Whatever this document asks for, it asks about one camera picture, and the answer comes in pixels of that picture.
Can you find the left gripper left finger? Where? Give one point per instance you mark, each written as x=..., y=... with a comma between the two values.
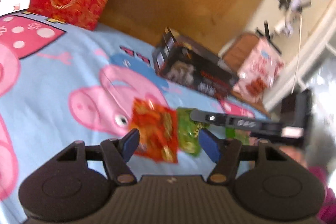
x=115, y=155

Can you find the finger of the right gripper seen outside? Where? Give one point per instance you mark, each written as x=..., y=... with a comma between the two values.
x=217, y=119

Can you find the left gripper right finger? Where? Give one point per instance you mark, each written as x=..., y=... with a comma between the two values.
x=224, y=153

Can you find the green snack packet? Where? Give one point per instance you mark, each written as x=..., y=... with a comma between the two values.
x=188, y=132

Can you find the red orange snack bag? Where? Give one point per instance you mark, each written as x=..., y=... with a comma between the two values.
x=157, y=126

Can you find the black sheep print box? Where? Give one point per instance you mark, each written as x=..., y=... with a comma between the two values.
x=184, y=61

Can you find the brown chair cushion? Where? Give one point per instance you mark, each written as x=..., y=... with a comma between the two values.
x=235, y=56

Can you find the pink snack bag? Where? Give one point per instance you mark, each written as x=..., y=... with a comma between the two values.
x=258, y=72

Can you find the peppa pig bed sheet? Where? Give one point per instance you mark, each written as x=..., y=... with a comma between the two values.
x=61, y=83

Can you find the white power strip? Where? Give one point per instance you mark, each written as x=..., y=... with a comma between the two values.
x=285, y=25

